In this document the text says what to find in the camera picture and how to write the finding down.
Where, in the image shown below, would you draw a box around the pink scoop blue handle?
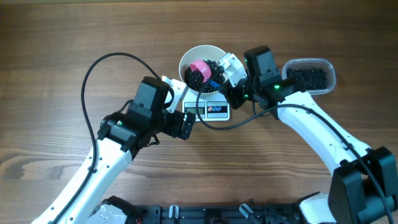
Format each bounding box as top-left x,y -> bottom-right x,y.
188,60 -> 220,93

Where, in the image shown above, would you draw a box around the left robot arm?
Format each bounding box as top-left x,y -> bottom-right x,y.
34,77 -> 195,223

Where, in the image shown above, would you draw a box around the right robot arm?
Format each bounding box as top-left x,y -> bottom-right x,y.
218,46 -> 397,223

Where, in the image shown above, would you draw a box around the white digital kitchen scale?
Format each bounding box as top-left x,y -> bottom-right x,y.
182,89 -> 231,122

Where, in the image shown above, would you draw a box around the black beans in bowl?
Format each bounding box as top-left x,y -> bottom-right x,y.
184,60 -> 225,91

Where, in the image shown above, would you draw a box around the white bowl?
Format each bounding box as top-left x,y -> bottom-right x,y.
179,45 -> 227,93

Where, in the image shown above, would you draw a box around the clear plastic bean container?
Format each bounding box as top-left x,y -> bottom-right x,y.
282,58 -> 336,95

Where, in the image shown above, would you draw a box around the black beans in container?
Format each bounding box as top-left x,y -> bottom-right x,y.
286,67 -> 327,90

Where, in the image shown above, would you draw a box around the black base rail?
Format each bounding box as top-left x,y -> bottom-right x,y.
93,194 -> 330,224

